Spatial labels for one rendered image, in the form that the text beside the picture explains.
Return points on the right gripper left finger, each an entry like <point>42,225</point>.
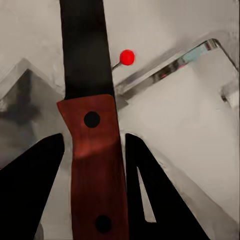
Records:
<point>25,185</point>

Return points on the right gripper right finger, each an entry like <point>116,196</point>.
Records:
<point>174,220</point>

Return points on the parer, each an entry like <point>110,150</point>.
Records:
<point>99,204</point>

